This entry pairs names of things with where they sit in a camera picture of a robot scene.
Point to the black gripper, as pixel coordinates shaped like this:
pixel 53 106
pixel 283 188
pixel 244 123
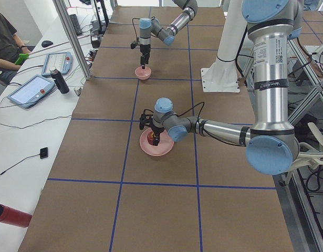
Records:
pixel 158 129
pixel 144 50

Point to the red apple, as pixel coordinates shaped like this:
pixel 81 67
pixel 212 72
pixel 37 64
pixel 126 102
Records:
pixel 150 141

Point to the pink bowl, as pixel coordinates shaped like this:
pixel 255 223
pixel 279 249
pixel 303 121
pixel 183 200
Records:
pixel 143 73

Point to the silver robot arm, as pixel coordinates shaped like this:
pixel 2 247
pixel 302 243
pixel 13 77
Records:
pixel 152 26
pixel 270 143

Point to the black keyboard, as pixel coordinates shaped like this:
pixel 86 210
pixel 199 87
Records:
pixel 75 24

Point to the far teach pendant tablet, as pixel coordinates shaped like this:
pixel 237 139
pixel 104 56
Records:
pixel 62 61

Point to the teach pendant tablet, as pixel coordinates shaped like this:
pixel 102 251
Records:
pixel 31 92
pixel 62 61

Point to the black water bottle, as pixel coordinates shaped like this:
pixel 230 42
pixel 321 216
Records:
pixel 59 80

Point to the black computer mouse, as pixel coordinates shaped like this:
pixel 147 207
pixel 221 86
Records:
pixel 46 43

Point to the small black square device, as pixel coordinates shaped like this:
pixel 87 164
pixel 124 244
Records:
pixel 43 153

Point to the near teach pendant tablet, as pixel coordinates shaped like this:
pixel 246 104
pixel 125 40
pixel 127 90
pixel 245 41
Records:
pixel 31 92

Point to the seated person grey shirt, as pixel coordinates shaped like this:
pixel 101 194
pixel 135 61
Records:
pixel 11 46

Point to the red bottle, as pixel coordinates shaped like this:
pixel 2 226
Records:
pixel 14 217

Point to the aluminium frame post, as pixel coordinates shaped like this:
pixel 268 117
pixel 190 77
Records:
pixel 72 37

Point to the white pedestal column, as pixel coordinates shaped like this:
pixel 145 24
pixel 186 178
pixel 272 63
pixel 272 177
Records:
pixel 221 76

